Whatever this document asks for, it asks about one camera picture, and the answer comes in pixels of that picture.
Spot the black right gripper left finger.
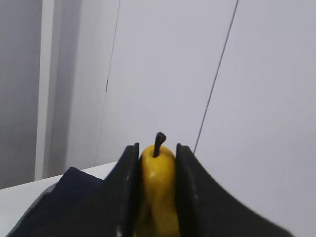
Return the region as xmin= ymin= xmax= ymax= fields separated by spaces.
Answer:
xmin=74 ymin=142 xmax=140 ymax=237

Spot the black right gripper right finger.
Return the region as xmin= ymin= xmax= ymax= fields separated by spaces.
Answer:
xmin=175 ymin=143 xmax=292 ymax=237

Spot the yellow pear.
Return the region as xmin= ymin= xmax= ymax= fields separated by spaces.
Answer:
xmin=133 ymin=132 xmax=180 ymax=237

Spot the navy blue lunch bag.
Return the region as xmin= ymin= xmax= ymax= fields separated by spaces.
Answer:
xmin=7 ymin=167 xmax=103 ymax=237

